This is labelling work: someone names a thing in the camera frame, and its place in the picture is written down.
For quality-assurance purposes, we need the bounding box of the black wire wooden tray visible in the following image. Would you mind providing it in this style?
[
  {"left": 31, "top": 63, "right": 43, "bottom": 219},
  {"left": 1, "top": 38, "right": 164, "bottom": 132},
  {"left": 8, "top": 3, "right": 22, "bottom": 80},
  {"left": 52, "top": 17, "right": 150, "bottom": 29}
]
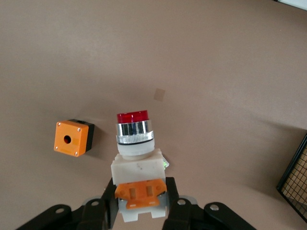
[{"left": 276, "top": 133, "right": 307, "bottom": 225}]

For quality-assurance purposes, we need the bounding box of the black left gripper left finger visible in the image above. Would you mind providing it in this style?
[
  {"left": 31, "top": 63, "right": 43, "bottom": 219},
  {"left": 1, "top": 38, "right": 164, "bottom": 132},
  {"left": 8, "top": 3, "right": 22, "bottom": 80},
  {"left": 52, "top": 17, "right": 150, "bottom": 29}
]
[{"left": 80, "top": 179, "right": 119, "bottom": 230}]

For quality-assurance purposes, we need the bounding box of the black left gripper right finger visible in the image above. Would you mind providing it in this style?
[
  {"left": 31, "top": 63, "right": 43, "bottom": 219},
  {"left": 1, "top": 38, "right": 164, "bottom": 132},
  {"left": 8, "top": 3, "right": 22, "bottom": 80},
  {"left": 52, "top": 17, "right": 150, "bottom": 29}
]
[{"left": 163, "top": 177, "right": 204, "bottom": 230}]

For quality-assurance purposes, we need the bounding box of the red push button switch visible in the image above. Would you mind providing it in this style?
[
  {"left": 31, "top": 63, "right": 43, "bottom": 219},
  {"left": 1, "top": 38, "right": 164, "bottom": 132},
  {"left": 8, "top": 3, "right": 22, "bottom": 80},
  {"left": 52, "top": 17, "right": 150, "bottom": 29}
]
[{"left": 110, "top": 110, "right": 168, "bottom": 223}]

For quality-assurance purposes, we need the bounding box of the orange button enclosure box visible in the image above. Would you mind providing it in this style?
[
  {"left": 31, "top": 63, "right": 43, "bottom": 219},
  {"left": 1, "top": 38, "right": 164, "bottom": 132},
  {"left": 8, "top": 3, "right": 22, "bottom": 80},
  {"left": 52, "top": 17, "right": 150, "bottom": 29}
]
[{"left": 53, "top": 119, "right": 95, "bottom": 158}]

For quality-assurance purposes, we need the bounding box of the beige tape patch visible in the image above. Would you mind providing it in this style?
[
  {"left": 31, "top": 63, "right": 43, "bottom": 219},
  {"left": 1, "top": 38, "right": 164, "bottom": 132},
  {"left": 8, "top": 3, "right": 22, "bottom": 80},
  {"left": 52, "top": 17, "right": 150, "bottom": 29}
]
[{"left": 154, "top": 88, "right": 166, "bottom": 101}]

